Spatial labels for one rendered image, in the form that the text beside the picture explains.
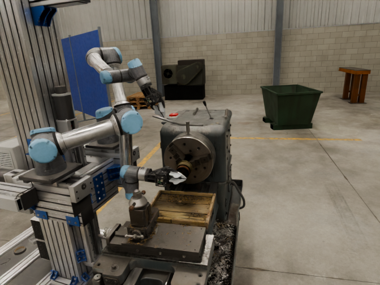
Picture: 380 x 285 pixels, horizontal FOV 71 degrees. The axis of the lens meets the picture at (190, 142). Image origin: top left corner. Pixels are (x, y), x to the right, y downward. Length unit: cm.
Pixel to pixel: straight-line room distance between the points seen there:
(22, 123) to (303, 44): 1066
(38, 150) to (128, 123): 41
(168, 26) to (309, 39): 551
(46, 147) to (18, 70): 56
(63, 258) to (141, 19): 1104
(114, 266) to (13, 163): 104
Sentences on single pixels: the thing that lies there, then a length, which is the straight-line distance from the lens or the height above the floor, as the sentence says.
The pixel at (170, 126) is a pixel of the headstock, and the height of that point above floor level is 125.
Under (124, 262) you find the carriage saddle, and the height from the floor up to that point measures 91.
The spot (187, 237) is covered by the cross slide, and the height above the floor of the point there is 97.
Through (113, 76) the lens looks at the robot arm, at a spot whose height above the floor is 161.
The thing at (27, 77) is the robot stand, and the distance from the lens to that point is 172.
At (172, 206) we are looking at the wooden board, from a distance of 158.
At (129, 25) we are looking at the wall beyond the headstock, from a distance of 1253.
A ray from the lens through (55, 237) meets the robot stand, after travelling 212.
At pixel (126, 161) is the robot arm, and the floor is 114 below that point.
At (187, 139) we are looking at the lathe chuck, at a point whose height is 122.
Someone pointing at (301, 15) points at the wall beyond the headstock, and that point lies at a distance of 1168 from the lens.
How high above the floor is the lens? 171
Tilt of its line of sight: 18 degrees down
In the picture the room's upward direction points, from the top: 3 degrees counter-clockwise
